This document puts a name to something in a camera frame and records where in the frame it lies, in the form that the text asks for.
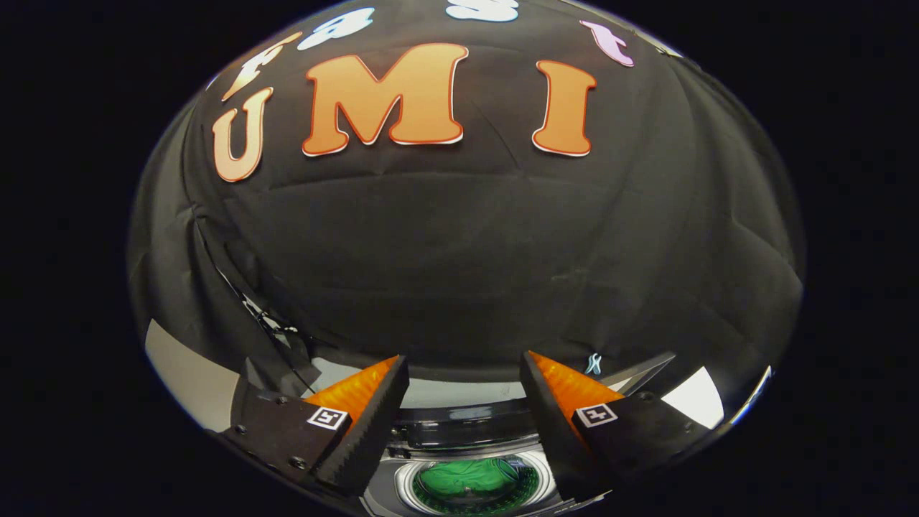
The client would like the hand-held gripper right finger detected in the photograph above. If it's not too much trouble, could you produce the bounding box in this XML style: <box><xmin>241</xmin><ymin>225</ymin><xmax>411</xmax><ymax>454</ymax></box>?
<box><xmin>518</xmin><ymin>350</ymin><xmax>712</xmax><ymax>504</ymax></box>

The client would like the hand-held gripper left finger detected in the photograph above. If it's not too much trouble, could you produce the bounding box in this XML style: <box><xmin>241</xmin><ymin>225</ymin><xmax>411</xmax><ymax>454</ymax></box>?
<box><xmin>219</xmin><ymin>354</ymin><xmax>411</xmax><ymax>498</ymax></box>

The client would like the dark glossy washing machine lid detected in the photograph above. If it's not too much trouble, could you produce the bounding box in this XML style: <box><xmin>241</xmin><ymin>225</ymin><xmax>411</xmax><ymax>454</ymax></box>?
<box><xmin>241</xmin><ymin>337</ymin><xmax>677</xmax><ymax>462</ymax></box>

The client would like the thin black cable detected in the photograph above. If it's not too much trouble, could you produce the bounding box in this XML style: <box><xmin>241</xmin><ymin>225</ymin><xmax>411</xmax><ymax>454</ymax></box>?
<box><xmin>195</xmin><ymin>219</ymin><xmax>311</xmax><ymax>392</ymax></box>

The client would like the black backdrop cloth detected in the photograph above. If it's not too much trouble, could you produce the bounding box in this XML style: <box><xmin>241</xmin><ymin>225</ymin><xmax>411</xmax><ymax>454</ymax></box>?
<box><xmin>128</xmin><ymin>0</ymin><xmax>805</xmax><ymax>432</ymax></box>

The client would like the green polo shirt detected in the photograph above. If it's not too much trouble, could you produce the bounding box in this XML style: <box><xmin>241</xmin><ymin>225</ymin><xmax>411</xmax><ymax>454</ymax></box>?
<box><xmin>415</xmin><ymin>459</ymin><xmax>541</xmax><ymax>513</ymax></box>

